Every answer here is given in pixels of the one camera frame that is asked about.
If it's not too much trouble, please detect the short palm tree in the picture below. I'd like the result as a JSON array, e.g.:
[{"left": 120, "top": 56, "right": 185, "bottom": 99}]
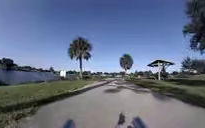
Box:
[{"left": 119, "top": 53, "right": 134, "bottom": 78}]

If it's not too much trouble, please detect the tall palm tree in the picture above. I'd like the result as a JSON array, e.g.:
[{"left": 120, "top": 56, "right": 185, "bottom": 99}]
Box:
[{"left": 67, "top": 36, "right": 93, "bottom": 80}]

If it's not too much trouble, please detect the white sign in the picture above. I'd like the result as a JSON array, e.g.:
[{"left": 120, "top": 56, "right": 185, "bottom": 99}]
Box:
[{"left": 59, "top": 70, "right": 67, "bottom": 78}]

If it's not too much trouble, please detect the pale paved path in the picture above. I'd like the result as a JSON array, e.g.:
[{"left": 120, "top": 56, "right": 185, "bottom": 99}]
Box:
[{"left": 18, "top": 78, "right": 205, "bottom": 128}]

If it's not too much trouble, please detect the flat-roofed shelter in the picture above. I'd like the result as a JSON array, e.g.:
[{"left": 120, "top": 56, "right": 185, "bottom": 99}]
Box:
[{"left": 146, "top": 59, "right": 176, "bottom": 81}]

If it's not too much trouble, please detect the robot's own part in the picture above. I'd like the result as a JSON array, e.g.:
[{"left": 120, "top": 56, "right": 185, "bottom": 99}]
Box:
[
  {"left": 132, "top": 116, "right": 148, "bottom": 128},
  {"left": 63, "top": 118, "right": 77, "bottom": 128}
]

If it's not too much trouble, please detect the grass verge beside lake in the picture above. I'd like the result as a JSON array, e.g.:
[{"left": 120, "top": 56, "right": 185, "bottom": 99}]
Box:
[{"left": 0, "top": 77, "right": 106, "bottom": 128}]

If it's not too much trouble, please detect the blue lake water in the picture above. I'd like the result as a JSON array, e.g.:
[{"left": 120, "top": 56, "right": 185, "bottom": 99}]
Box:
[{"left": 0, "top": 67, "right": 58, "bottom": 86}]

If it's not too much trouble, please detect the wide grass lawn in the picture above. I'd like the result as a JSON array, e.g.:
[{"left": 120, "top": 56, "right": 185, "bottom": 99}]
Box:
[{"left": 126, "top": 73, "right": 205, "bottom": 112}]

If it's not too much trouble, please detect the clump of trees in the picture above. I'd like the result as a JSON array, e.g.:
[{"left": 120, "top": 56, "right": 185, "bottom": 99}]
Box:
[{"left": 180, "top": 56, "right": 205, "bottom": 74}]

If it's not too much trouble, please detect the distant tree line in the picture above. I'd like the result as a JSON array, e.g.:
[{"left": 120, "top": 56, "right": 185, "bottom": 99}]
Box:
[{"left": 0, "top": 52, "right": 56, "bottom": 74}]

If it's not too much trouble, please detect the large dark leafy tree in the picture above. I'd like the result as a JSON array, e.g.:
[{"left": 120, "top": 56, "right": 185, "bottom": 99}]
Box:
[{"left": 182, "top": 0, "right": 205, "bottom": 58}]

